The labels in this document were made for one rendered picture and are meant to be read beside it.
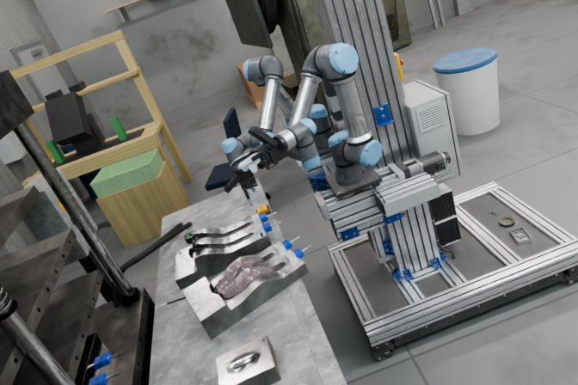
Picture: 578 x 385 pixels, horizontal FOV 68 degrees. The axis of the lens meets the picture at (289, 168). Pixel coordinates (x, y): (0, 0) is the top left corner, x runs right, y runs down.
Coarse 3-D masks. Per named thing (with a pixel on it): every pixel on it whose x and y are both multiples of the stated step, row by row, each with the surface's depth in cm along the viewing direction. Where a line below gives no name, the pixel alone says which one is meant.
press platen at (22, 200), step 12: (24, 192) 180; (36, 192) 186; (0, 204) 178; (12, 204) 172; (24, 204) 173; (0, 216) 163; (12, 216) 162; (24, 216) 170; (0, 228) 152; (12, 228) 158; (0, 240) 149
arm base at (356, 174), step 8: (336, 168) 202; (344, 168) 198; (352, 168) 197; (360, 168) 201; (336, 176) 203; (344, 176) 200; (352, 176) 198; (360, 176) 199; (344, 184) 200; (352, 184) 199
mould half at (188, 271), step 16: (240, 224) 232; (208, 240) 221; (224, 240) 223; (256, 240) 213; (176, 256) 230; (208, 256) 210; (224, 256) 212; (240, 256) 214; (176, 272) 216; (192, 272) 211; (208, 272) 213
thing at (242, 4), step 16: (240, 0) 382; (256, 0) 352; (272, 0) 354; (288, 0) 356; (304, 0) 354; (240, 16) 405; (256, 16) 360; (272, 16) 367; (288, 16) 378; (304, 16) 359; (240, 32) 430; (256, 32) 380; (272, 32) 394; (288, 32) 394; (304, 32) 365; (320, 32) 368; (288, 48) 414; (304, 48) 376; (288, 80) 467; (320, 96) 394
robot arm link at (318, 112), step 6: (312, 108) 241; (318, 108) 239; (324, 108) 240; (312, 114) 238; (318, 114) 237; (324, 114) 239; (312, 120) 240; (318, 120) 239; (324, 120) 240; (318, 126) 240; (324, 126) 241
